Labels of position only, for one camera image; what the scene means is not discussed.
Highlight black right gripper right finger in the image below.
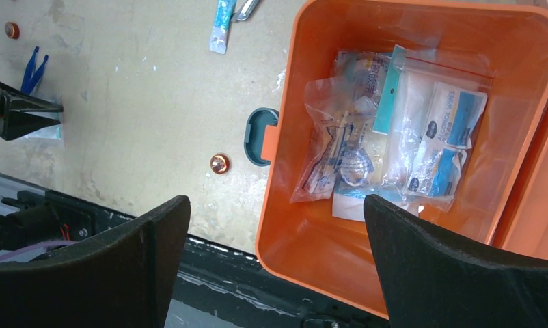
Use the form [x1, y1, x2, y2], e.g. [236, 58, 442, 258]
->
[364, 195, 548, 327]

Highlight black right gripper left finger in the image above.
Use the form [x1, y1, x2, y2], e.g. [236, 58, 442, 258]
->
[0, 195, 191, 327]

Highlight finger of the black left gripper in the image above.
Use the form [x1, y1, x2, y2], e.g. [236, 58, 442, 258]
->
[0, 115, 61, 141]
[0, 82, 64, 116]

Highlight small tape roll bag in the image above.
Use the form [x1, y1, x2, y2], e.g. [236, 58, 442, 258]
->
[290, 77, 378, 203]

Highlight alcohol wipes bag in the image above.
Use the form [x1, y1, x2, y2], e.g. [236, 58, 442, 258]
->
[383, 46, 491, 210]

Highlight orange medicine kit box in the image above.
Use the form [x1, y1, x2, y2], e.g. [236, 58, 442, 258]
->
[256, 1, 548, 327]

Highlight blue plastic tweezers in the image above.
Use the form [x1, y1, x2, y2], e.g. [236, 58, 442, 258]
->
[20, 46, 49, 94]

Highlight adhesive bandages bag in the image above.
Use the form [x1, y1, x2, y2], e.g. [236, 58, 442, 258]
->
[16, 111, 66, 147]

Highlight small copper disc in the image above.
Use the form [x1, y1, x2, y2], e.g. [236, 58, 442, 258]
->
[4, 21, 20, 40]
[210, 154, 230, 174]

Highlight teal box latch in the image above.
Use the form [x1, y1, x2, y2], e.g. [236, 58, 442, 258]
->
[243, 107, 279, 167]

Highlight teal sachet strip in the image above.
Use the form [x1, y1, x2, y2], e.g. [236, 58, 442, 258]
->
[209, 0, 237, 55]

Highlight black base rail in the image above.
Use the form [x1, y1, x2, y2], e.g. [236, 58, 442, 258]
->
[0, 174, 389, 327]

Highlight black handled bandage scissors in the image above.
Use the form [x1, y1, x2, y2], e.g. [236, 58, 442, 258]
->
[231, 0, 260, 22]

